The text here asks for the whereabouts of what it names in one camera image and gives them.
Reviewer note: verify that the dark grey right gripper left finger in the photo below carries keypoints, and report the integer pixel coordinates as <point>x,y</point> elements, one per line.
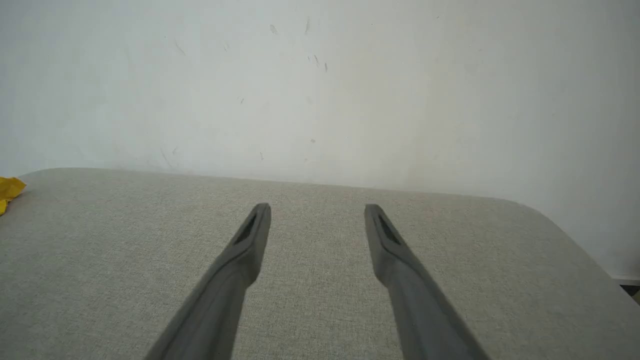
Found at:
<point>225,300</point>

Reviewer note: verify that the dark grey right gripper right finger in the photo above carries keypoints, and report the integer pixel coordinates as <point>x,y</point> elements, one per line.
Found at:
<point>420,310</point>

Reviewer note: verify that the yellow cartoon face t-shirt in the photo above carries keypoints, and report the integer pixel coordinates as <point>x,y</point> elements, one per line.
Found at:
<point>9,189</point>

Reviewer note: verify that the grey fabric sofa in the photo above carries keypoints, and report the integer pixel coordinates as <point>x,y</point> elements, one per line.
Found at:
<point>320,230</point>

